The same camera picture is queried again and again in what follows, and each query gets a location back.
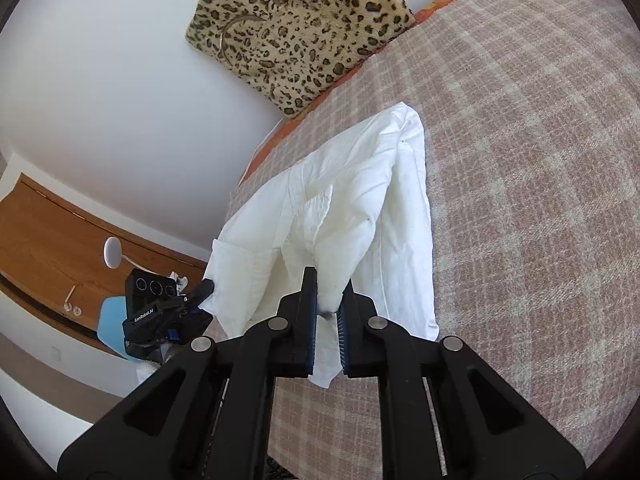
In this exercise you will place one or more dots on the pink plaid blanket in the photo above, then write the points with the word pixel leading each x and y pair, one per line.
pixel 525 185

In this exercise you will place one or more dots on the white desk lamp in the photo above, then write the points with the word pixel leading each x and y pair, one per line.
pixel 112 254

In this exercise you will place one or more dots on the small white stick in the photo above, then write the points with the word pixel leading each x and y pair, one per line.
pixel 69 297

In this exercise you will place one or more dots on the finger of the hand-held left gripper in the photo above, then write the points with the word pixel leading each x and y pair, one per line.
pixel 202 294

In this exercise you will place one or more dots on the white shirt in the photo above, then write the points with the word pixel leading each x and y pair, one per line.
pixel 350 200

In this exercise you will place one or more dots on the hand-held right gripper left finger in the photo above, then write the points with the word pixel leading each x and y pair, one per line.
pixel 311 340

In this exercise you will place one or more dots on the wooden desk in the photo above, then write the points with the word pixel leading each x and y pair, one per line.
pixel 50 240

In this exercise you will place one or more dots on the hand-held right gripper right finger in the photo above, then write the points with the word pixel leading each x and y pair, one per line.
pixel 344 345

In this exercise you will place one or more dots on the person's left hand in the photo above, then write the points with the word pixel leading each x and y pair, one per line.
pixel 147 370

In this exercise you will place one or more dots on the crumpled white tissue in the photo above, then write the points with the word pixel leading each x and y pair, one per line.
pixel 177 280

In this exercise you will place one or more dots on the light blue chair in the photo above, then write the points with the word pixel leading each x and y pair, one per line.
pixel 112 325

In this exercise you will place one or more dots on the leopard print pillow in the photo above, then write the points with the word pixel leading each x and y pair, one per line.
pixel 300 25

